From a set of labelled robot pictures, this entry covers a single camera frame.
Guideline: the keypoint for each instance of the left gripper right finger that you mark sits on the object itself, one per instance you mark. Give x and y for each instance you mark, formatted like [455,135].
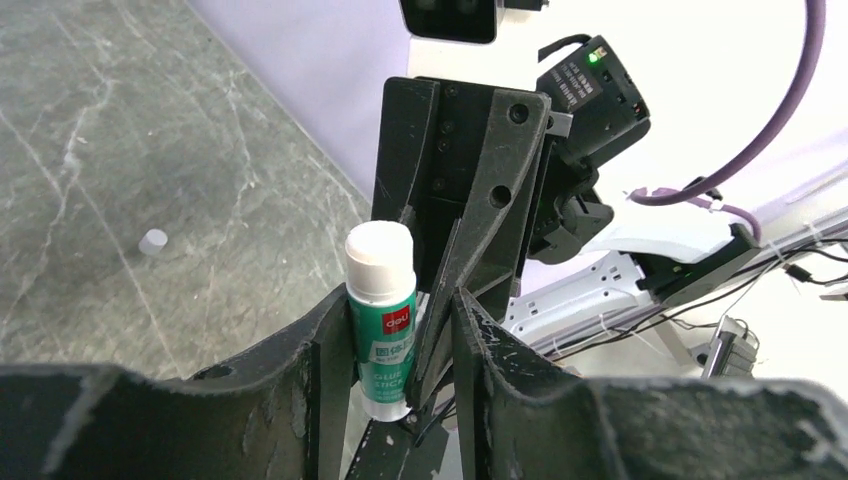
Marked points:
[520,416]

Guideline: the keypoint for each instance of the green white glue stick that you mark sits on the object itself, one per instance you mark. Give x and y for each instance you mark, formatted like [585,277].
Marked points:
[381,286]

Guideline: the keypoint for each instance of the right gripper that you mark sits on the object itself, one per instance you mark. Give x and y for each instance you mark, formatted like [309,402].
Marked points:
[486,178]

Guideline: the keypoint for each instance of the white glue stick cap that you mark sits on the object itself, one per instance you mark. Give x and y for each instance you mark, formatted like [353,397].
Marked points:
[153,242]

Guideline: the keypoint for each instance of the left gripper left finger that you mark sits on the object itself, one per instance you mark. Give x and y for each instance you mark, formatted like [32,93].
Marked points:
[277,410]

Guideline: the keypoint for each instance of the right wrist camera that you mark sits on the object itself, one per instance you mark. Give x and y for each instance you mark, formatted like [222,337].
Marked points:
[465,21]

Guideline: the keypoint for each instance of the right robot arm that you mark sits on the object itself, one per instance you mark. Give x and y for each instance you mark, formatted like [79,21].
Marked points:
[666,255]

